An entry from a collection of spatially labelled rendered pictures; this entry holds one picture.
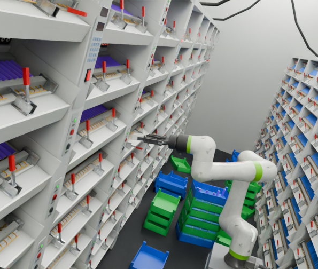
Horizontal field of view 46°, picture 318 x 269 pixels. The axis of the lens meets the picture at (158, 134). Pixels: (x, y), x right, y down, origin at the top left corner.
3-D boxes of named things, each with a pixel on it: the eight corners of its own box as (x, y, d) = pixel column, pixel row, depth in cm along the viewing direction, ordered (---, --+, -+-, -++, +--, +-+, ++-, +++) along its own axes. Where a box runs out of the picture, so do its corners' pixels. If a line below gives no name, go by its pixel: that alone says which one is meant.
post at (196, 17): (139, 204, 338) (206, 10, 291) (137, 208, 329) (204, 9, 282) (119, 196, 340) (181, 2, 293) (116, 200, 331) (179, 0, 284)
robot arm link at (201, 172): (243, 158, 208) (257, 163, 199) (240, 178, 210) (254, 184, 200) (187, 157, 192) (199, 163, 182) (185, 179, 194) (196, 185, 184)
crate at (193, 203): (220, 203, 316) (224, 195, 314) (225, 215, 297) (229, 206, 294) (187, 194, 312) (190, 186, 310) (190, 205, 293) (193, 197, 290)
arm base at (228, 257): (266, 269, 226) (270, 260, 225) (266, 281, 212) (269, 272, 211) (225, 252, 233) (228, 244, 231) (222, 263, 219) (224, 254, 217)
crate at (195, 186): (224, 195, 314) (227, 187, 312) (229, 206, 294) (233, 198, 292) (190, 186, 310) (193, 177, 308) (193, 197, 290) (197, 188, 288)
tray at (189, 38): (189, 47, 290) (200, 32, 286) (177, 47, 232) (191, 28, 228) (169, 32, 291) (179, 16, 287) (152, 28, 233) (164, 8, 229)
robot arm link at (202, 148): (217, 135, 192) (216, 139, 182) (214, 159, 194) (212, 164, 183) (190, 132, 195) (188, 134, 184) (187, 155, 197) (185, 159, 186)
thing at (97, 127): (121, 133, 167) (139, 108, 163) (60, 176, 109) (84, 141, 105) (85, 105, 168) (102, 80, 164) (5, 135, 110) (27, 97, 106)
